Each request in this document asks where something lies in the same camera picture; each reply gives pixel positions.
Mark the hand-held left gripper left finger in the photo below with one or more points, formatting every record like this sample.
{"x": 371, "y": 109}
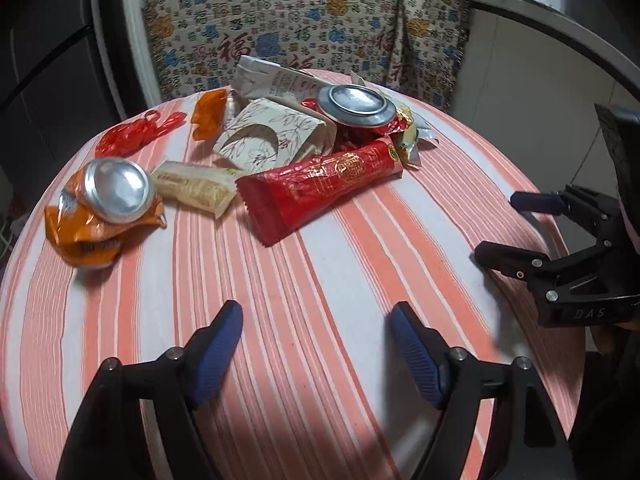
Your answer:
{"x": 220, "y": 355}

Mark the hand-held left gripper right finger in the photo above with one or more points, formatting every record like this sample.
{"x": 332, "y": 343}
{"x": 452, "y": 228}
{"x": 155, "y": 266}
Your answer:
{"x": 415, "y": 355}

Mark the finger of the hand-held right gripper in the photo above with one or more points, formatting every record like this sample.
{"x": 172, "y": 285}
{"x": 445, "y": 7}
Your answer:
{"x": 505, "y": 257}
{"x": 537, "y": 202}

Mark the beige snack packet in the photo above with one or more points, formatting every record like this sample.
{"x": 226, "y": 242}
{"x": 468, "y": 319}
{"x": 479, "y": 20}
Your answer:
{"x": 195, "y": 187}

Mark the red gold-print wrapper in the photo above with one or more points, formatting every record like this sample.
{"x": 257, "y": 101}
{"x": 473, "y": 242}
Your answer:
{"x": 310, "y": 185}

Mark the crushed orange can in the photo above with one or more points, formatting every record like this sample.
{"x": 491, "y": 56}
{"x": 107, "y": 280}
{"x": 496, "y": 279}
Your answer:
{"x": 117, "y": 190}

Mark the red plastic bag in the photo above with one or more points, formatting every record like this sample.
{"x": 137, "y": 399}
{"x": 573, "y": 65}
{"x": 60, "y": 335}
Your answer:
{"x": 125, "y": 137}

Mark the white cabinet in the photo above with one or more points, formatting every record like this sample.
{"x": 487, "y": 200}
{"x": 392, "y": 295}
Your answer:
{"x": 525, "y": 70}

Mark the yellow green wrapper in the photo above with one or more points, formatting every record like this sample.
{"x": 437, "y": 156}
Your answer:
{"x": 409, "y": 145}

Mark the crushed red can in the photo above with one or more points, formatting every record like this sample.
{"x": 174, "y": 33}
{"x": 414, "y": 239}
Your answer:
{"x": 350, "y": 102}

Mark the floral paper box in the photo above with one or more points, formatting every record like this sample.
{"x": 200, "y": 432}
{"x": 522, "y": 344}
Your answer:
{"x": 255, "y": 130}

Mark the orange wrapper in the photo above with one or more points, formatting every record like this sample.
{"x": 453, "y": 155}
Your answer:
{"x": 207, "y": 115}

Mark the white carton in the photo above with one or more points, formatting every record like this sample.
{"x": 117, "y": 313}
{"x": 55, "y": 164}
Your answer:
{"x": 270, "y": 80}

